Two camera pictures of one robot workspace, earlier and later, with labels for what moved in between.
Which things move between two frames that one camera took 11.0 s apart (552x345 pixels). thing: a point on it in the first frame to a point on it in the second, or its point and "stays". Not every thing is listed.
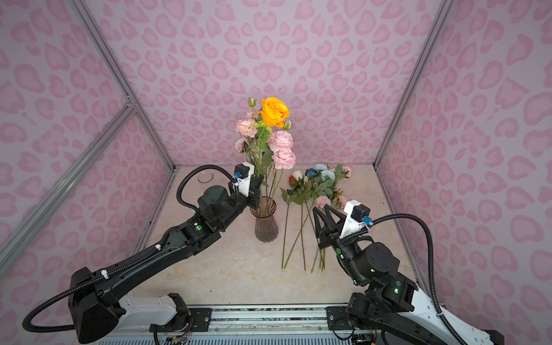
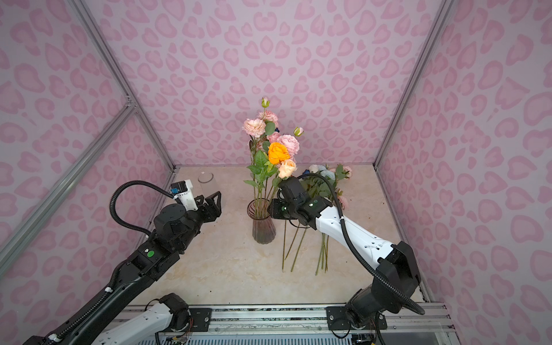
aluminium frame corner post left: x=117 y=73 stays
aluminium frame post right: x=439 y=24 stays
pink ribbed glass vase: x=266 y=226 stays
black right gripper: x=331 y=233 to x=275 y=210
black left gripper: x=254 y=191 to x=215 y=210
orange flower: x=274 y=111 to x=267 y=167
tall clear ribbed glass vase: x=205 y=177 stays
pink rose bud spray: x=246 y=127 to x=260 y=127
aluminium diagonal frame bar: x=11 y=241 stays
